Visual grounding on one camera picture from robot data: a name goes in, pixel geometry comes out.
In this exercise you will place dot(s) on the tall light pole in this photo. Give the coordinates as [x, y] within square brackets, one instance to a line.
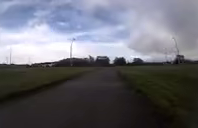
[176, 50]
[71, 50]

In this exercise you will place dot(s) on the grass field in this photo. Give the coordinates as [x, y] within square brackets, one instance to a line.
[167, 83]
[23, 78]

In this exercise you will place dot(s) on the row of dark trees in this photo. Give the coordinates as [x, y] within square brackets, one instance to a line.
[100, 61]

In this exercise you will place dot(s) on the grey asphalt path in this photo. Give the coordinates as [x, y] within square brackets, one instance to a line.
[87, 103]

